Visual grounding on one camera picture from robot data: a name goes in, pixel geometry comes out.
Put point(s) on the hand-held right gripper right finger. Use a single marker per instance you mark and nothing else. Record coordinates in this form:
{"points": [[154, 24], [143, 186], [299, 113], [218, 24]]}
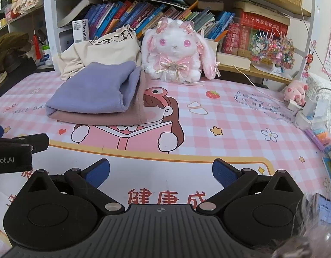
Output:
{"points": [[224, 172]]}

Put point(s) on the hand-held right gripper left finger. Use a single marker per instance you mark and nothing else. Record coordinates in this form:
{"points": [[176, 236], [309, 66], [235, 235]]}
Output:
{"points": [[96, 173]]}

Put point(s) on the purple and mauve sweater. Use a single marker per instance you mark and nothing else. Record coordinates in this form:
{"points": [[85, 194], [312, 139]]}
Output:
{"points": [[95, 96]]}

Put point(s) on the pink checked printed desk mat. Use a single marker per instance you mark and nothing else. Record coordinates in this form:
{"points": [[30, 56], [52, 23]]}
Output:
{"points": [[235, 139]]}

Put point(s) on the dark green cloth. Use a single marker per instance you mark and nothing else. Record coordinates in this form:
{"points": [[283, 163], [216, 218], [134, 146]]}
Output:
{"points": [[9, 48]]}

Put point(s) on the white bottle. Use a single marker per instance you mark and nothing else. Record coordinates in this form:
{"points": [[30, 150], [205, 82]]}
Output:
{"points": [[48, 56]]}

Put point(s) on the red tassel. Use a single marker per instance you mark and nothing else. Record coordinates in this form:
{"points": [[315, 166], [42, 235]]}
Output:
{"points": [[36, 44]]}

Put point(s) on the white charger plug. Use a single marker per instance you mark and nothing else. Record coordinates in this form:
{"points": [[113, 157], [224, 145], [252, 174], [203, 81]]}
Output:
{"points": [[294, 104]]}

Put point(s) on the bundle of pastel sticks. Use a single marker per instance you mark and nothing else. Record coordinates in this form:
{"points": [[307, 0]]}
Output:
{"points": [[318, 139]]}

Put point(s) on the white plastic boxes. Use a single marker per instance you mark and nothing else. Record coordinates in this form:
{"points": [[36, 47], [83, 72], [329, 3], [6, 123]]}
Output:
{"points": [[313, 113]]}

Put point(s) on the pink pig plush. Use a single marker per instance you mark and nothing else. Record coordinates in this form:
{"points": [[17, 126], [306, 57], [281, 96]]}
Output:
{"points": [[295, 91]]}

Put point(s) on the black smartphone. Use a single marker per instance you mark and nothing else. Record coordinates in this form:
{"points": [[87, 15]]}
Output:
{"points": [[325, 209]]}

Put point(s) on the thick cream book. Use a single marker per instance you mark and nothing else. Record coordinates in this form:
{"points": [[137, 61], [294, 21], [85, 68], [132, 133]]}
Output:
{"points": [[232, 60]]}

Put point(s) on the cream canvas bag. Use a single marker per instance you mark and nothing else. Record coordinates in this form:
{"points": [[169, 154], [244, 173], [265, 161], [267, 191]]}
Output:
{"points": [[106, 48]]}

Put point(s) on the white printed book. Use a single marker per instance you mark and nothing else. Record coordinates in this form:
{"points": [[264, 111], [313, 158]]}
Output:
{"points": [[80, 31]]}

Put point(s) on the white pink bunny plush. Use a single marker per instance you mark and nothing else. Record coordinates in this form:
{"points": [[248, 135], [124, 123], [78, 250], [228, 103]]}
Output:
{"points": [[173, 53]]}

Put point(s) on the colourful bead flower ornament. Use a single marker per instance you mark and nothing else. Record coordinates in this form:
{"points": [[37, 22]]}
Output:
{"points": [[273, 51]]}

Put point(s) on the red boxed books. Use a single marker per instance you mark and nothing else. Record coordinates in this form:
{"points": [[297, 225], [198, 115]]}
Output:
{"points": [[243, 35]]}

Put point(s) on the row of colourful books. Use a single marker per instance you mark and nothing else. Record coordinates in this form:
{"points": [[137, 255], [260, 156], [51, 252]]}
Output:
{"points": [[144, 14]]}

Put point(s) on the red cartoon wall sticker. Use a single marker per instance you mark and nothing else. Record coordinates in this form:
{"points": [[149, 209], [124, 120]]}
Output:
{"points": [[309, 59]]}

